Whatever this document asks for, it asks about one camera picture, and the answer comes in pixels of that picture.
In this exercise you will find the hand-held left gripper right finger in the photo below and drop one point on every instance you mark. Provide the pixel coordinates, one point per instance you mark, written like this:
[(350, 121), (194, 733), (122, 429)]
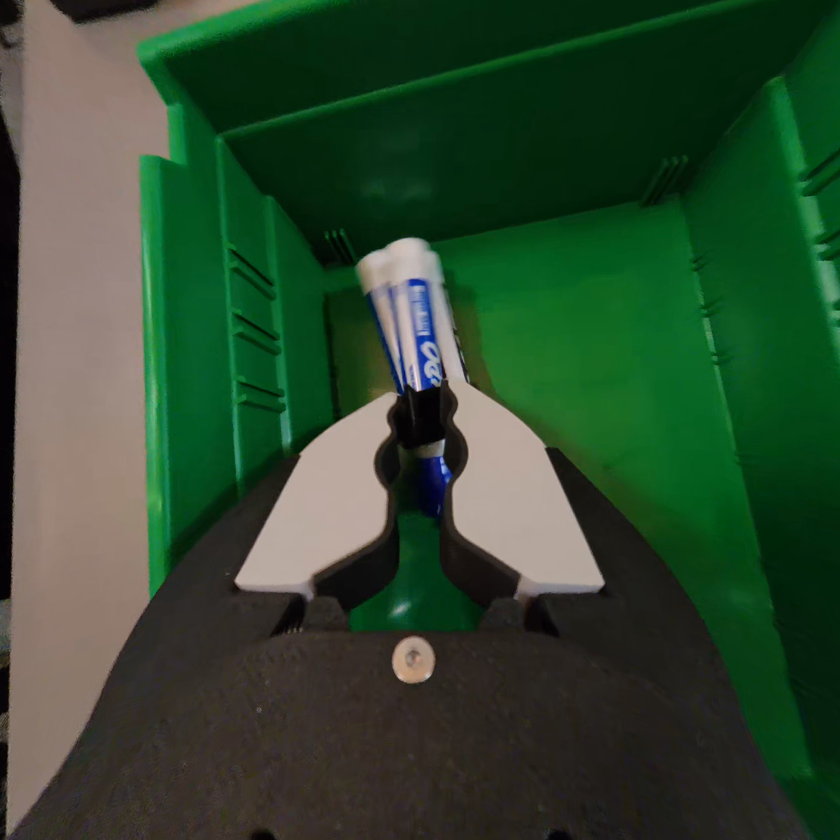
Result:
[(518, 512)]

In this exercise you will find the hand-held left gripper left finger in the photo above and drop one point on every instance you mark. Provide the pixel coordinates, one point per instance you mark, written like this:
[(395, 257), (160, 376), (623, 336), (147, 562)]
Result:
[(328, 512)]

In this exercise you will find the green plastic bin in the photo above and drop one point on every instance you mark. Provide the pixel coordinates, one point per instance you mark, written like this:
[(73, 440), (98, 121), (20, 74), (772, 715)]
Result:
[(590, 328)]

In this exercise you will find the grey desk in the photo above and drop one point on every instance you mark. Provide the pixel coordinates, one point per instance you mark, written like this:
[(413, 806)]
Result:
[(79, 328)]

